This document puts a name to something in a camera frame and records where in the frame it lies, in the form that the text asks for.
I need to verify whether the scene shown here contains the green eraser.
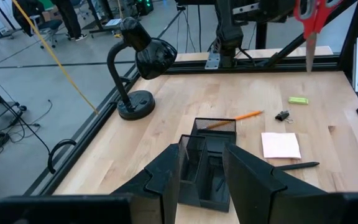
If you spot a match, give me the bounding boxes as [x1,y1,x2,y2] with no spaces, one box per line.
[288,96,310,106]

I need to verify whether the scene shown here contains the black mesh desk organizer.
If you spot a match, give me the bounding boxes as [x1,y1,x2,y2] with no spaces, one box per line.
[177,117,238,213]

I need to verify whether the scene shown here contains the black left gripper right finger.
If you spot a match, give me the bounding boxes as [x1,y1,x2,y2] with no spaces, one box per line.
[222,141,329,224]

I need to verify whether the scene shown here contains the red-handled scissors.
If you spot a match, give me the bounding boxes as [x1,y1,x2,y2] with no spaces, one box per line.
[293,0,343,75]

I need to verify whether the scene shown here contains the black click pen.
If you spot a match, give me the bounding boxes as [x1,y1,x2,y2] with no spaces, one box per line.
[273,161,321,172]

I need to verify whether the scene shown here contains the black gooseneck desk lamp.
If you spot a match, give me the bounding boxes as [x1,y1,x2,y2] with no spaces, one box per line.
[106,17,178,121]

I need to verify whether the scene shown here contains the office chair with black jacket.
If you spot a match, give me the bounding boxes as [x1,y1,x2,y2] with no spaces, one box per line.
[11,0,63,49]

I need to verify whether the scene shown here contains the black binder clip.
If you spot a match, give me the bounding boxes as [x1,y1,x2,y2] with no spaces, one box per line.
[274,109,295,125]

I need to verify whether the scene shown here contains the yellow hanging cord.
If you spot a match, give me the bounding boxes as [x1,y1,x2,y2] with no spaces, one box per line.
[11,0,100,115]

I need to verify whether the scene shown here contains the orange pencil pink eraser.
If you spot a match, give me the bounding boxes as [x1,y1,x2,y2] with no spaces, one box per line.
[201,110,265,131]

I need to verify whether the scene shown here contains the black standing desk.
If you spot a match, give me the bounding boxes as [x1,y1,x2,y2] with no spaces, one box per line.
[86,0,124,35]

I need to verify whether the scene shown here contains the black cable loop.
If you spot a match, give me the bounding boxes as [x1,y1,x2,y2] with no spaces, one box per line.
[47,138,78,175]

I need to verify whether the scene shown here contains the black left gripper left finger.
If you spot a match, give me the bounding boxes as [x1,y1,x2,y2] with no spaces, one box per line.
[109,142,180,224]

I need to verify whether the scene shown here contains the computer tower green lights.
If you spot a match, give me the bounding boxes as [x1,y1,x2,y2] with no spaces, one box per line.
[134,0,155,16]

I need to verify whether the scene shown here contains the black lamp cord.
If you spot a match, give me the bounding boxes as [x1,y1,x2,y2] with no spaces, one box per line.
[119,75,134,86]

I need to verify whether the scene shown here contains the pink sticky note pad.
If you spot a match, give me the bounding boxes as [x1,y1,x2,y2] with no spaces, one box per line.
[260,131,303,160]

